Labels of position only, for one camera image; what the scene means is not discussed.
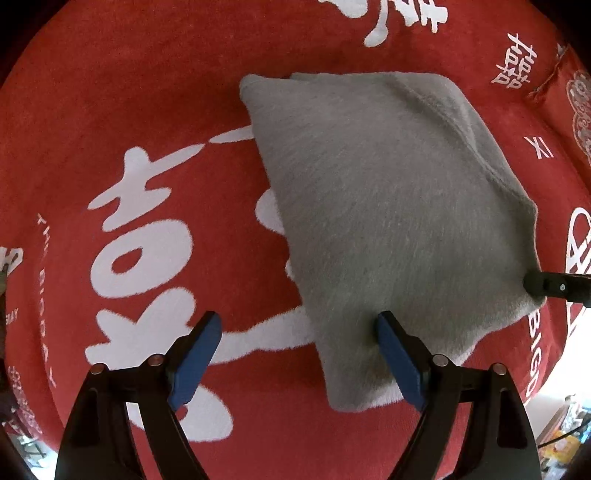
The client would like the grey fleece garment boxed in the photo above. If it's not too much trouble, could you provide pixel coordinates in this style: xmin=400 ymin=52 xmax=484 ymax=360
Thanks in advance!
xmin=239 ymin=72 xmax=543 ymax=412

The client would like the red embroidered pillow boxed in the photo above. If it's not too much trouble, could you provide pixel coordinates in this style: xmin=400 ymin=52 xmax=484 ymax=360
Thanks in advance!
xmin=527 ymin=46 xmax=590 ymax=175

